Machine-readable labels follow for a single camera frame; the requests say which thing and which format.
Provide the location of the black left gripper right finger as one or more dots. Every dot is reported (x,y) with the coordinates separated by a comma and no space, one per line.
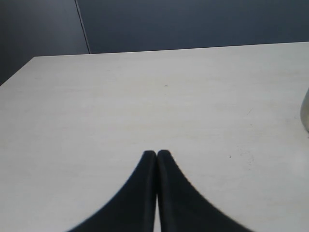
(181,207)

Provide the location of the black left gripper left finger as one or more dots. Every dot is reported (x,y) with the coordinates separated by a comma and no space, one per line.
(132,208)

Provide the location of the stainless steel cup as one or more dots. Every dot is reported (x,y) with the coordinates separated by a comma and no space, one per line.
(304,111)

